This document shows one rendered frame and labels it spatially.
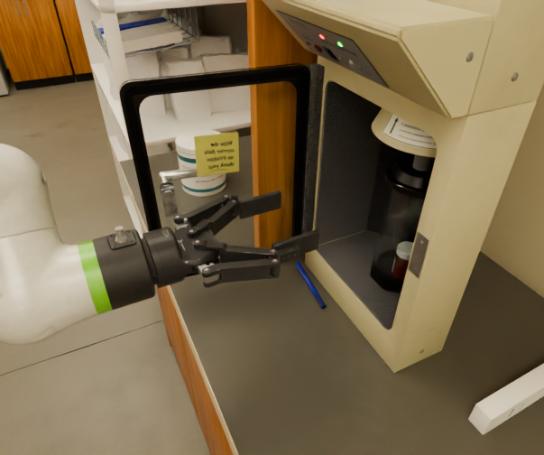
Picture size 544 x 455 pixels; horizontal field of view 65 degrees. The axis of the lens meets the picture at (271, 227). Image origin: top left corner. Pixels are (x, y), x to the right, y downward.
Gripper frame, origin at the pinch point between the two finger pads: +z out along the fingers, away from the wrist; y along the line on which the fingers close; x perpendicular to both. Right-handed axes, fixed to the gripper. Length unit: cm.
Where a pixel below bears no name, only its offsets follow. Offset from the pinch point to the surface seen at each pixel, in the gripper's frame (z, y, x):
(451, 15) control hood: 10.3, -12.3, -28.9
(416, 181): 21.2, -3.1, -2.9
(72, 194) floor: -36, 241, 123
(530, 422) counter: 28, -31, 28
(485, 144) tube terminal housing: 18.7, -14.4, -14.7
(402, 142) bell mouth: 16.5, -3.3, -10.7
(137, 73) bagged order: 3, 125, 14
